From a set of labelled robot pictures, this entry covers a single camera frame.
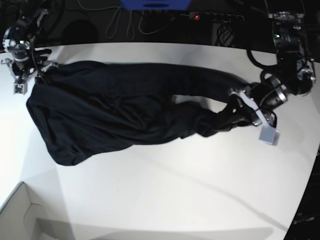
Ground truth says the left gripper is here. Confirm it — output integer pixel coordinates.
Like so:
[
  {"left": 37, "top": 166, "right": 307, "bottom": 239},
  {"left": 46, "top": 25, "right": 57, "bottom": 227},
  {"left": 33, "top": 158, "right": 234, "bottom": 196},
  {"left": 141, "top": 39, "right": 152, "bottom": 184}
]
[{"left": 228, "top": 86, "right": 275, "bottom": 127}]

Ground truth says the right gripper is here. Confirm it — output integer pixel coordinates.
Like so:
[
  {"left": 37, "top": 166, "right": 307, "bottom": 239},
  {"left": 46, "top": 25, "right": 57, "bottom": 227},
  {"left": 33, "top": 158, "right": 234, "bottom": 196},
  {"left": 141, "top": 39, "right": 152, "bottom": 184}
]
[{"left": 1, "top": 48, "right": 59, "bottom": 85}]

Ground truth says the dark navy t-shirt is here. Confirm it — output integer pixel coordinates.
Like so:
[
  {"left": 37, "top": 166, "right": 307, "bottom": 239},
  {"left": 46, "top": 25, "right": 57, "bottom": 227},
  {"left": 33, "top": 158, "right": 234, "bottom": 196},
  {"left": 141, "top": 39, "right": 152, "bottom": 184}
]
[{"left": 26, "top": 61, "right": 251, "bottom": 166}]

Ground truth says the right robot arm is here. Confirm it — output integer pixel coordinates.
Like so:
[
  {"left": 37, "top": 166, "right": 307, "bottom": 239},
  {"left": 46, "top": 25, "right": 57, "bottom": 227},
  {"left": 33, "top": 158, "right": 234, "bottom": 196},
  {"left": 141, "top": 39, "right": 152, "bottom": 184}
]
[{"left": 0, "top": 7, "right": 59, "bottom": 94}]

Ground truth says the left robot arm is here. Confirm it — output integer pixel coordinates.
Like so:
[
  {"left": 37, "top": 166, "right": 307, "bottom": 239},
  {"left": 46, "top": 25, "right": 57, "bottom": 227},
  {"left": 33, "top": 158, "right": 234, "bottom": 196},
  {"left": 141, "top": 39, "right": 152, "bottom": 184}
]
[{"left": 219, "top": 10, "right": 316, "bottom": 129}]

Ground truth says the white power strip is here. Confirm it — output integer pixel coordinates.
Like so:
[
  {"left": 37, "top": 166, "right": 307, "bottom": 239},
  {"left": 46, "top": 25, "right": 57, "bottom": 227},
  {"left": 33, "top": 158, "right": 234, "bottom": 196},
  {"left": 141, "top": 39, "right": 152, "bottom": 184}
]
[{"left": 188, "top": 11, "right": 245, "bottom": 23}]

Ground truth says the blue box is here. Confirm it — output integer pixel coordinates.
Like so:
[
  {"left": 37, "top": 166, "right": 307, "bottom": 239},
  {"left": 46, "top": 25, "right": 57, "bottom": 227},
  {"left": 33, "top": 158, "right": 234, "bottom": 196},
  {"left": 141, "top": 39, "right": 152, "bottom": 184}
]
[{"left": 120, "top": 0, "right": 191, "bottom": 11}]

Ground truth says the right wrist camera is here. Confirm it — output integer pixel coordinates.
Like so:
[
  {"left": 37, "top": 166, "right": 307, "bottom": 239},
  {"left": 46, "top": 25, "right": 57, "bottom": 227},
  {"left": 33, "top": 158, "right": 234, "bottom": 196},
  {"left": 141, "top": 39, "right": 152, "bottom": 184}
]
[{"left": 13, "top": 82, "right": 28, "bottom": 95}]

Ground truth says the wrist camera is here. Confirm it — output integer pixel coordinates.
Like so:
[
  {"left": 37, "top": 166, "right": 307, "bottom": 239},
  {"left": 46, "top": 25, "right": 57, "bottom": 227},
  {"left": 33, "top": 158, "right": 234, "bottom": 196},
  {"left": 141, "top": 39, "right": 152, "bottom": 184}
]
[
  {"left": 13, "top": 82, "right": 28, "bottom": 95},
  {"left": 259, "top": 126, "right": 280, "bottom": 146}
]

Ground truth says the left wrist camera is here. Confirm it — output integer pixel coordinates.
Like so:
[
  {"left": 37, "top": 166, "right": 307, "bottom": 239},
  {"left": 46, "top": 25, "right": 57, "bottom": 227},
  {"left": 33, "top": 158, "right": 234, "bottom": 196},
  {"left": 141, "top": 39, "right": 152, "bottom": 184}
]
[{"left": 259, "top": 126, "right": 280, "bottom": 146}]

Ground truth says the white looped cable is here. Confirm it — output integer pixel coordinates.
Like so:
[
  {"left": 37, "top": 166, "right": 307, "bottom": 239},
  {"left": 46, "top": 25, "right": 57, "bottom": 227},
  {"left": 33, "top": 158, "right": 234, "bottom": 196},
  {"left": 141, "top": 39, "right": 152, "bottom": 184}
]
[{"left": 76, "top": 0, "right": 176, "bottom": 40}]

